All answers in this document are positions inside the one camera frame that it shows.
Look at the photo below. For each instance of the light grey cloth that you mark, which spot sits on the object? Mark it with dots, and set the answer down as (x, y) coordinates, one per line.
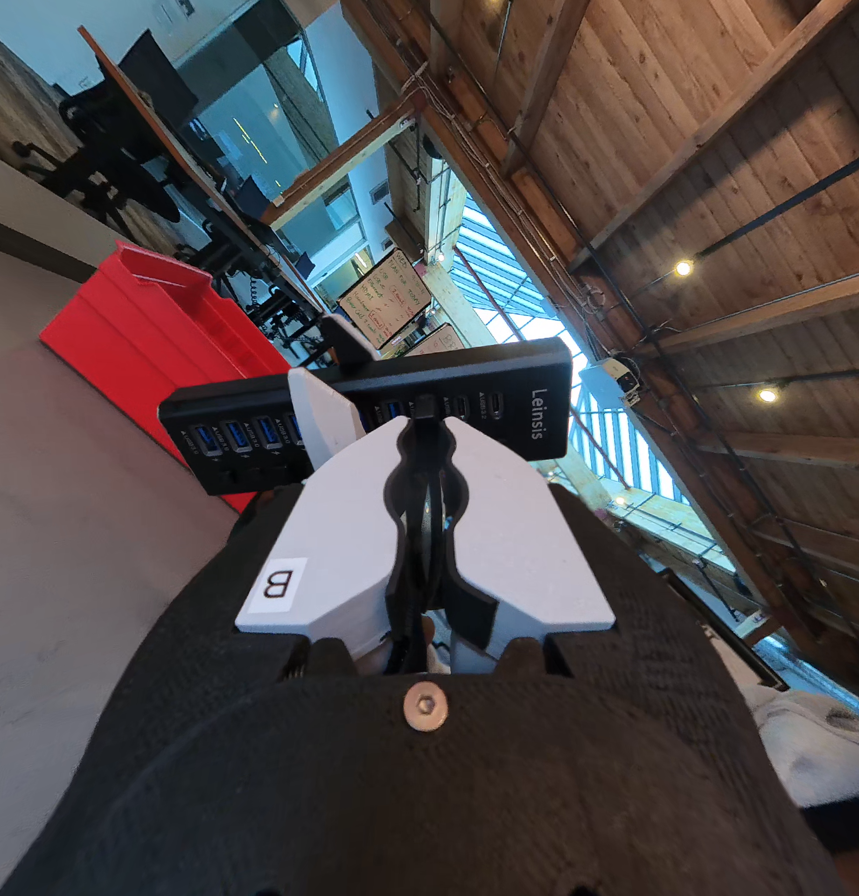
(814, 749)

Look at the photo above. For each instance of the red plastic bin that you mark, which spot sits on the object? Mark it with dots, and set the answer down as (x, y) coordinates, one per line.
(156, 343)

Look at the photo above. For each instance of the black office chair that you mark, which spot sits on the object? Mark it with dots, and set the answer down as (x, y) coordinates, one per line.
(100, 154)

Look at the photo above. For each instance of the round ceiling spotlight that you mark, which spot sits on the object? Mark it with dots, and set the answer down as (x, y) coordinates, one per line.
(683, 267)
(767, 395)

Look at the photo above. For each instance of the black usb hub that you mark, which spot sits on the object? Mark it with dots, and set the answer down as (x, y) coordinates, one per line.
(534, 378)

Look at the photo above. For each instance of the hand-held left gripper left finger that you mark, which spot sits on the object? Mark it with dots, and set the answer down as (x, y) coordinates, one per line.
(331, 532)

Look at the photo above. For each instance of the black computer monitor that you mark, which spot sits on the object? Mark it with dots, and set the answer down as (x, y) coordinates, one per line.
(156, 77)

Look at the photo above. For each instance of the large whiteboard with writing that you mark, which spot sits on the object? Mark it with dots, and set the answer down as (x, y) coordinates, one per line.
(384, 297)

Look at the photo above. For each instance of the long wooden office desk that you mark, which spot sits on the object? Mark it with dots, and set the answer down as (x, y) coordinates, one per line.
(191, 168)

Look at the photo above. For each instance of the white ceiling-mounted device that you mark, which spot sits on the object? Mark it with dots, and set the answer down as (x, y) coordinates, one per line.
(611, 378)

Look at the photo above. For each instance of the small whiteboard with writing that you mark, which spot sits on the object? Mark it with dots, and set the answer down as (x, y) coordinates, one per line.
(437, 341)

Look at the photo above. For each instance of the skylight window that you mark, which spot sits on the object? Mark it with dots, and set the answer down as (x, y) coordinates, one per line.
(513, 308)

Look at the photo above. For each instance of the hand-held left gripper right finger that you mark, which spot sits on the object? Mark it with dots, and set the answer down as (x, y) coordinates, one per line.
(520, 546)

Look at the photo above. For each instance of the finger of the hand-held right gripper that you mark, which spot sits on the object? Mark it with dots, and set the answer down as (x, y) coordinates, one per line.
(324, 416)
(349, 346)

